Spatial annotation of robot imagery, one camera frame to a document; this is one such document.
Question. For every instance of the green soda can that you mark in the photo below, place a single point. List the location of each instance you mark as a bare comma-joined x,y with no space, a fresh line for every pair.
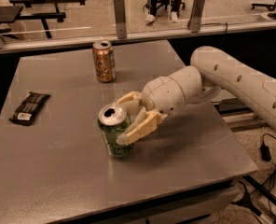
113,120

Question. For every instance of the orange soda can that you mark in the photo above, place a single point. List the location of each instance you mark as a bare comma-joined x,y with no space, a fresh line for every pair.
104,60

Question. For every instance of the black snack bar wrapper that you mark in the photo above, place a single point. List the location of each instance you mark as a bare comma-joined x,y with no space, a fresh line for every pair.
28,109

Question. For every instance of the black office chair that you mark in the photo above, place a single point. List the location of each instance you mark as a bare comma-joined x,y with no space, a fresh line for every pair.
154,5

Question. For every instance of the metal bracket middle post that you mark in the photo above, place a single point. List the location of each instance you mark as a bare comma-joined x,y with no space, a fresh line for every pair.
120,17

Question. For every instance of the metal bracket right post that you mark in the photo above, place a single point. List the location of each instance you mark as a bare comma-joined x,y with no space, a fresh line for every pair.
195,17

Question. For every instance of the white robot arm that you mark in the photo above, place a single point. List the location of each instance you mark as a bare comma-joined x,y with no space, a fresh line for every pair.
210,71

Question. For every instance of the black bench table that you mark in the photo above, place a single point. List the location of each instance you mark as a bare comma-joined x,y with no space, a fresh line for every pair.
12,13

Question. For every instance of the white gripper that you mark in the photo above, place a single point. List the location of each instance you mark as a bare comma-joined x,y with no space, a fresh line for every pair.
158,94

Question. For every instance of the black power adapter with cable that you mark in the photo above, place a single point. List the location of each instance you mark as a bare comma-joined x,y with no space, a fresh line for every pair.
264,149

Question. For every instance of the black tripod stand leg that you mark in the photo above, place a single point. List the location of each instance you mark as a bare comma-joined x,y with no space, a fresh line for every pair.
264,189

